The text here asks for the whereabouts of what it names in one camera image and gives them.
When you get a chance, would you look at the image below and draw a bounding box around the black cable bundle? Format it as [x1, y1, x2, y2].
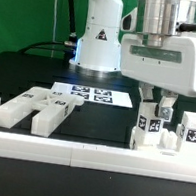
[18, 0, 84, 62]

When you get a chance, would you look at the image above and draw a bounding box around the white tag sheet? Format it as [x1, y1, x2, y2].
[51, 82, 132, 108]

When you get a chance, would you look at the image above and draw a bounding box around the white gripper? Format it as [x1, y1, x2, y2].
[120, 32, 196, 119]

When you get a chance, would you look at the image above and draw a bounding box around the thin grey cable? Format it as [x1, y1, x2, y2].
[45, 0, 62, 59]

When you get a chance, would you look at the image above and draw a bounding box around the white chair back frame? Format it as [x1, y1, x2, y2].
[0, 86, 85, 137]

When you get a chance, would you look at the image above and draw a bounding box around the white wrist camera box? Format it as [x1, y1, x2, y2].
[120, 7, 138, 32]

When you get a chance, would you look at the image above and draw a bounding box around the white front fence bar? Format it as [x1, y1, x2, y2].
[0, 132, 196, 183]

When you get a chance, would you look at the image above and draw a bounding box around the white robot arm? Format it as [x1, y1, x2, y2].
[68, 0, 196, 117]

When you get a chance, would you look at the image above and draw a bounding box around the white chair seat part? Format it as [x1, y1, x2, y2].
[129, 127, 196, 158]

